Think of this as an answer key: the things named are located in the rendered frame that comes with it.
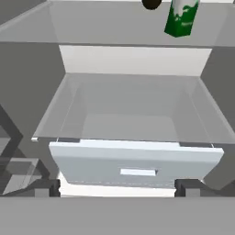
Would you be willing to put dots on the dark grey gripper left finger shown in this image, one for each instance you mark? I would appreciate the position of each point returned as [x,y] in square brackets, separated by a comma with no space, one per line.
[46,189]

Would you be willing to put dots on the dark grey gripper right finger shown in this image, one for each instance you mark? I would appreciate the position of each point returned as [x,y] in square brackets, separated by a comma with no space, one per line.
[189,189]

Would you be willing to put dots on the white fridge drawer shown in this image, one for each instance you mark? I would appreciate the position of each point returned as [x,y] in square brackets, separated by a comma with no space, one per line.
[134,165]

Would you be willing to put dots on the glass fridge shelf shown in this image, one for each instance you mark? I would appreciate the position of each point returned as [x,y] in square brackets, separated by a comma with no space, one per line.
[131,107]
[122,23]

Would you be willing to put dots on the green and white milk carton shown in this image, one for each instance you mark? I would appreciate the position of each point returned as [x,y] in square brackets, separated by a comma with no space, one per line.
[181,18]

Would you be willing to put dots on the dark brown round object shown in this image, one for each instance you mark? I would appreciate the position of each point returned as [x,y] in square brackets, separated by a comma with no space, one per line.
[151,3]

